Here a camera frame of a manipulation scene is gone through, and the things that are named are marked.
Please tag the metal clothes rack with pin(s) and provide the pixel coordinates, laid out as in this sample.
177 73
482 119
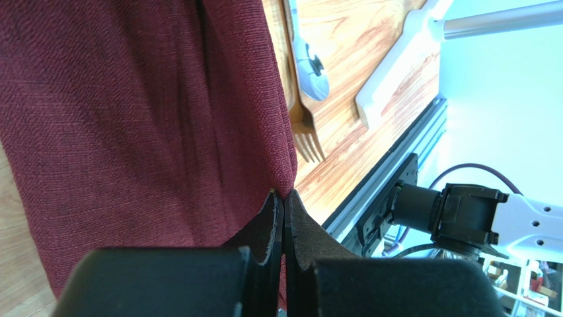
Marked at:
424 30

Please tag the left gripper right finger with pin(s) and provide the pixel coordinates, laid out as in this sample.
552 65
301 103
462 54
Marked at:
323 278

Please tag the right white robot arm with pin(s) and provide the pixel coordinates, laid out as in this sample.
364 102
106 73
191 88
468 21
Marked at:
470 220

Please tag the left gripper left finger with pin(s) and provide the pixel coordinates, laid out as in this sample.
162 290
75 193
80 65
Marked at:
239 278

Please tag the dark red cloth napkin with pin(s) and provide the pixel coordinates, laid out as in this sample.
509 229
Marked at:
140 123

